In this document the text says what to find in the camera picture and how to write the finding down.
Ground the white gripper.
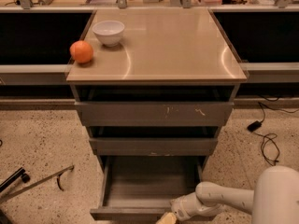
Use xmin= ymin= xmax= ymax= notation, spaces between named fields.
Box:
xmin=156 ymin=192 xmax=224 ymax=224

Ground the grey bottom drawer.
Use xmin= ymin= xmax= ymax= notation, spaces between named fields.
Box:
xmin=91 ymin=156 xmax=202 ymax=222

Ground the grey drawer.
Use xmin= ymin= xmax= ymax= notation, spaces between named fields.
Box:
xmin=75 ymin=102 xmax=234 ymax=127
xmin=91 ymin=156 xmax=202 ymax=222
xmin=90 ymin=138 xmax=218 ymax=156

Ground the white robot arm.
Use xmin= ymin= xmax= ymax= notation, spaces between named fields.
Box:
xmin=156 ymin=166 xmax=299 ymax=224

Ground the grey middle drawer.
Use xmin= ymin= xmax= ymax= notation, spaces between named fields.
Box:
xmin=90 ymin=138 xmax=218 ymax=156

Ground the grey drawer cabinet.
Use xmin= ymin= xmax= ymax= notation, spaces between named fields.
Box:
xmin=64 ymin=7 xmax=249 ymax=173

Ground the grey top drawer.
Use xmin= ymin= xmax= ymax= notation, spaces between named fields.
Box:
xmin=75 ymin=102 xmax=234 ymax=127

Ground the black power adapter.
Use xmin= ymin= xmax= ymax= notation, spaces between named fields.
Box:
xmin=247 ymin=120 xmax=262 ymax=133

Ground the metal tripod stand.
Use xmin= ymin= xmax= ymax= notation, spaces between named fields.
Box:
xmin=0 ymin=164 xmax=75 ymax=224

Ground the orange fruit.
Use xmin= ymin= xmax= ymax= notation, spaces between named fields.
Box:
xmin=69 ymin=40 xmax=93 ymax=63

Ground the white ceramic bowl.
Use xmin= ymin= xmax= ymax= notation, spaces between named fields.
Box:
xmin=93 ymin=21 xmax=125 ymax=47

